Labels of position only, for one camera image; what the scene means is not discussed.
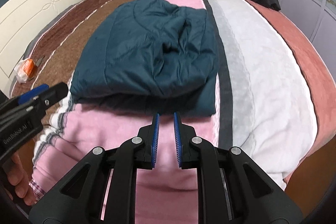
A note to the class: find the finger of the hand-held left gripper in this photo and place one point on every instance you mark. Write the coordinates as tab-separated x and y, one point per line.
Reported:
56	92
34	92

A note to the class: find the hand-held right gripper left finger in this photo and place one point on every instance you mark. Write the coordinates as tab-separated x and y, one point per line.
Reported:
156	134

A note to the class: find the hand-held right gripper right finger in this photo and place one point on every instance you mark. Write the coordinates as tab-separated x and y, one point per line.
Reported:
177	134

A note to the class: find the teal padded jacket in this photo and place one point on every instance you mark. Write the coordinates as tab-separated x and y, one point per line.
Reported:
147	50

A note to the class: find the person's left hand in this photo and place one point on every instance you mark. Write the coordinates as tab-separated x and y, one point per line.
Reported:
18	176

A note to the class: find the plastic bag with orange packet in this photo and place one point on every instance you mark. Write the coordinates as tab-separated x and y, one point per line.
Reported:
26	69

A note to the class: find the person's plaid clothing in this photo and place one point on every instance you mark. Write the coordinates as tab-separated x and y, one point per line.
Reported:
36	188

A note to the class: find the cream bed headboard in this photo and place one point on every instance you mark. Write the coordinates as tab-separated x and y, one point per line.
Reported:
39	3

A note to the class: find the striped fleece blanket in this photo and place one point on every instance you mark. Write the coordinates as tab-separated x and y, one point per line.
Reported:
262	56

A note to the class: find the white wardrobe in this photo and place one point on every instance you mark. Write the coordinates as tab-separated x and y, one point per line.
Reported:
309	3

